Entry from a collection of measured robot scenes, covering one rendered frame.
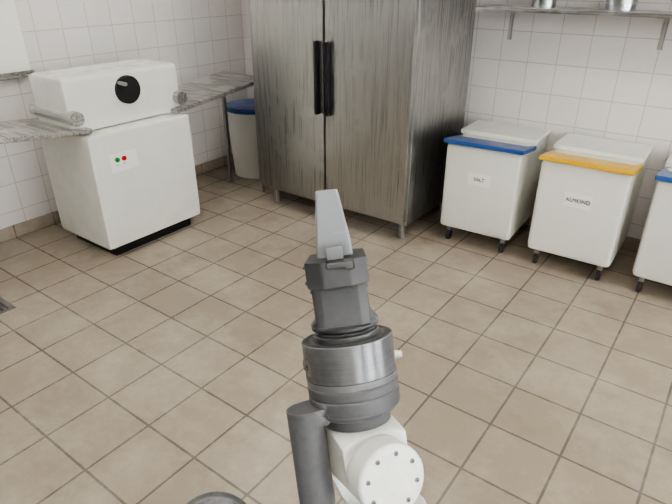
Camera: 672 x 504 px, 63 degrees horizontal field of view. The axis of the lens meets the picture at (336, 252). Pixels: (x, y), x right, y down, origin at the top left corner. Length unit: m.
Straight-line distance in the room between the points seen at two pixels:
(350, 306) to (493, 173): 3.35
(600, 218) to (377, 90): 1.61
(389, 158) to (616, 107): 1.53
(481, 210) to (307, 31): 1.72
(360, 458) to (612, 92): 3.81
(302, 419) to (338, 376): 0.05
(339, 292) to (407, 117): 3.23
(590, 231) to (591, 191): 0.26
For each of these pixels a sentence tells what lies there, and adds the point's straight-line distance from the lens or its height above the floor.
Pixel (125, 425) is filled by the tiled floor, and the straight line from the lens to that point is 2.68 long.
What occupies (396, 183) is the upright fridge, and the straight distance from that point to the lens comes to 3.85.
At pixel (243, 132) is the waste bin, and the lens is 5.22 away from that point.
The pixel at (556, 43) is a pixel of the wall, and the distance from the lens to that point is 4.23.
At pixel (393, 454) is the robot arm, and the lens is 0.51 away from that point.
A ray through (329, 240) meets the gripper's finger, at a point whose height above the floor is 1.56.
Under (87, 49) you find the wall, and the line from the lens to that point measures 4.81.
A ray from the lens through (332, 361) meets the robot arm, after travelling 0.50.
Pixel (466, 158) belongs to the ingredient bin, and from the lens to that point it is 3.84.
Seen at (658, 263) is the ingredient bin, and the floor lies 0.25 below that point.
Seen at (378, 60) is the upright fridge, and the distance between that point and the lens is 3.75.
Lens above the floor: 1.77
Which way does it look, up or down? 27 degrees down
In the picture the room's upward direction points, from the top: straight up
